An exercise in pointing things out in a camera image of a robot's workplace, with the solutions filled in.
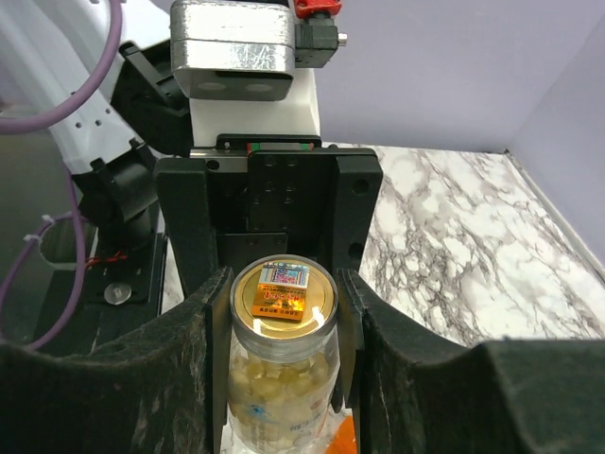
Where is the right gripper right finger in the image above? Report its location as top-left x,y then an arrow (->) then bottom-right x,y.
333,270 -> 604,453

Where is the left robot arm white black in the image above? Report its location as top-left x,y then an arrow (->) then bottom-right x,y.
1,1 -> 383,293

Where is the orange pill organizer box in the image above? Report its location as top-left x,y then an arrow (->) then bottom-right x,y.
325,416 -> 357,454

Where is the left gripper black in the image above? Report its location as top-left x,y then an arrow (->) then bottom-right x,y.
154,134 -> 383,297

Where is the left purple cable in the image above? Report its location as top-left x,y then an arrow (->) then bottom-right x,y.
0,0 -> 124,351

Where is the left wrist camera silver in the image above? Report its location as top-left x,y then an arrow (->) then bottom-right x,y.
169,0 -> 349,102

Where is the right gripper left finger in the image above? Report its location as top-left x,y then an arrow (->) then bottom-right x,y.
1,268 -> 233,453

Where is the clear pill bottle gold lid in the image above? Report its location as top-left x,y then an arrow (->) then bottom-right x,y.
227,254 -> 340,453

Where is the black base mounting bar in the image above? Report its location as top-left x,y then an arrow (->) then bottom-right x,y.
39,234 -> 167,358

